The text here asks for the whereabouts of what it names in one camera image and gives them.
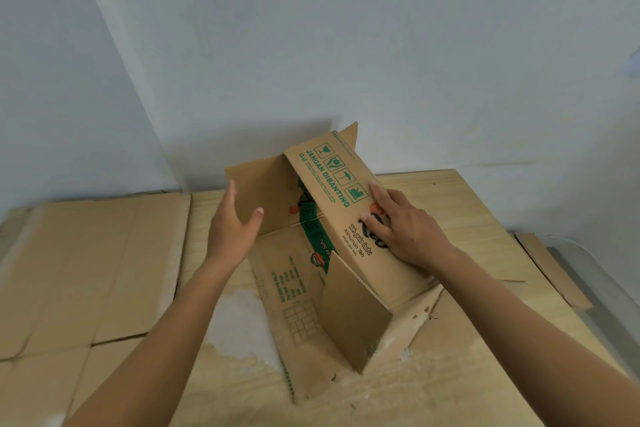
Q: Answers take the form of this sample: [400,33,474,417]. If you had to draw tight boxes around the person's right hand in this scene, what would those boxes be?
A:
[359,182,455,272]

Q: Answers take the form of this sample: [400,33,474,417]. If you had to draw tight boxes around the person's left forearm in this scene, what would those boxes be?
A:
[65,256,236,427]

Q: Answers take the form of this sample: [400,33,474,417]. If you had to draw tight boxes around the plain brown cardboard box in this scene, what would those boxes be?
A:
[0,191,192,427]
[515,231,595,312]
[225,121,527,405]

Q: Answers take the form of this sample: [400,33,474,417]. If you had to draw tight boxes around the person's right forearm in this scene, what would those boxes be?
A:
[427,246,640,427]

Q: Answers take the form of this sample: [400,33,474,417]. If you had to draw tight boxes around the light wooden table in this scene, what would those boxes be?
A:
[167,169,631,427]

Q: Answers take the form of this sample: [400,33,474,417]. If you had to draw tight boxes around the person's left hand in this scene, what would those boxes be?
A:
[205,180,265,274]

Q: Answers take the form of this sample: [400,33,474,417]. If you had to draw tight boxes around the white cable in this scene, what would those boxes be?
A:
[547,235,640,292]

